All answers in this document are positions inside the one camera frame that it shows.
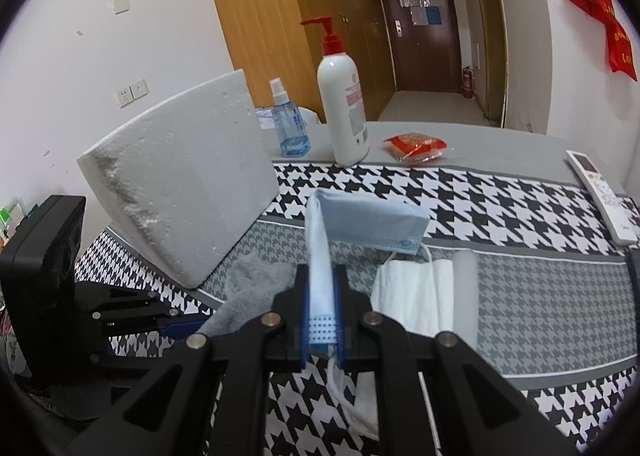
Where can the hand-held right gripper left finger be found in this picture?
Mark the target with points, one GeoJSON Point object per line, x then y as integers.
{"type": "Point", "coordinates": [301, 316]}

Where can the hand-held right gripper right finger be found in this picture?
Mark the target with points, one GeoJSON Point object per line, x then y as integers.
{"type": "Point", "coordinates": [340, 316]}

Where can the red fire extinguisher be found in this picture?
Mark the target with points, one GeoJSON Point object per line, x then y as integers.
{"type": "Point", "coordinates": [467, 83]}

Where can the white wall socket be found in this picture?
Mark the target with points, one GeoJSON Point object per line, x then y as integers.
{"type": "Point", "coordinates": [124, 96]}

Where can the wooden wardrobe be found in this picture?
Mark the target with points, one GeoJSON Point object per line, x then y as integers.
{"type": "Point", "coordinates": [260, 35]}

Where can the blue spray bottle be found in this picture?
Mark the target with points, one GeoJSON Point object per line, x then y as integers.
{"type": "Point", "coordinates": [290, 130]}

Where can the red hanging bag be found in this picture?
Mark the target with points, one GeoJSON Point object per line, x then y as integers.
{"type": "Point", "coordinates": [600, 5]}

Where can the white wall switch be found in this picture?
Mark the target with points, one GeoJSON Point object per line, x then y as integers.
{"type": "Point", "coordinates": [140, 89]}

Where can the grey sock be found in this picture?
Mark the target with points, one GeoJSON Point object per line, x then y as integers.
{"type": "Point", "coordinates": [250, 281]}

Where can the white remote control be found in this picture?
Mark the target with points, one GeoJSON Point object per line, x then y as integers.
{"type": "Point", "coordinates": [600, 191]}

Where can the red snack packet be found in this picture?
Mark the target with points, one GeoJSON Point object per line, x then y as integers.
{"type": "Point", "coordinates": [415, 145]}

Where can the white wall cover plate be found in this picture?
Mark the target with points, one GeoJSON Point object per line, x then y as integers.
{"type": "Point", "coordinates": [121, 5]}

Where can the white red pump bottle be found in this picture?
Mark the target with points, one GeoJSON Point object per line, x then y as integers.
{"type": "Point", "coordinates": [342, 105]}

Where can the blue face mask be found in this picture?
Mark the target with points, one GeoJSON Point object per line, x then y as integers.
{"type": "Point", "coordinates": [370, 226]}

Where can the houndstooth table cloth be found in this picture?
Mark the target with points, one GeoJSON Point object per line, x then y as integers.
{"type": "Point", "coordinates": [500, 196]}

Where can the blue notice sheet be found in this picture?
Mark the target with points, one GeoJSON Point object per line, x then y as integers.
{"type": "Point", "coordinates": [434, 15]}

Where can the dark brown entry door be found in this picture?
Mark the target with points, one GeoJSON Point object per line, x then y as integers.
{"type": "Point", "coordinates": [425, 60]}

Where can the white foam box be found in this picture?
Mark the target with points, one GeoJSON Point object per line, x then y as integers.
{"type": "Point", "coordinates": [175, 170]}

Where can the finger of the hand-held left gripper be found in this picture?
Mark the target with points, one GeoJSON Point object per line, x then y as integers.
{"type": "Point", "coordinates": [140, 306]}
{"type": "Point", "coordinates": [185, 325]}

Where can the wooden side door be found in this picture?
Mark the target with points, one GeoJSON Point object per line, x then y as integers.
{"type": "Point", "coordinates": [492, 35]}

